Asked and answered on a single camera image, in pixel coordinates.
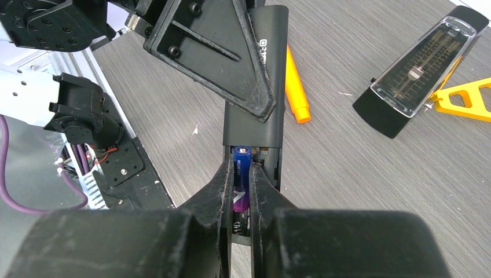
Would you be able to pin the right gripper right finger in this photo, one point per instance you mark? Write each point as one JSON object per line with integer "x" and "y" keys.
{"x": 287, "y": 241}

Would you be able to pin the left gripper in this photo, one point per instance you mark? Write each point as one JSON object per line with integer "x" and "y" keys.
{"x": 211, "y": 42}

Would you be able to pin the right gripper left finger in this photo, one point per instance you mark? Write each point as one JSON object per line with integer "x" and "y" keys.
{"x": 193, "y": 240}

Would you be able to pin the black remote control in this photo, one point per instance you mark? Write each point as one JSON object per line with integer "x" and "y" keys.
{"x": 260, "y": 125}

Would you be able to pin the purple battery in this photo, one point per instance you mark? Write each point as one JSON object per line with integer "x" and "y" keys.
{"x": 242, "y": 157}

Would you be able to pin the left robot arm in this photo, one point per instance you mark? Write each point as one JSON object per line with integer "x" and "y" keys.
{"x": 65, "y": 26}

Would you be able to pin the orange marker pen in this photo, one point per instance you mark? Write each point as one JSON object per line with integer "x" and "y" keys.
{"x": 295, "y": 92}

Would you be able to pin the black metronome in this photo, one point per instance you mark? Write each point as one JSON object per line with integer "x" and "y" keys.
{"x": 400, "y": 92}

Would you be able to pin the yellow triangular plastic part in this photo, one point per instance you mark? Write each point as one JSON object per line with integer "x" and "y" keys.
{"x": 473, "y": 103}

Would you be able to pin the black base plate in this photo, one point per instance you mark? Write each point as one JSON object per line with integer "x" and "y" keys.
{"x": 125, "y": 175}

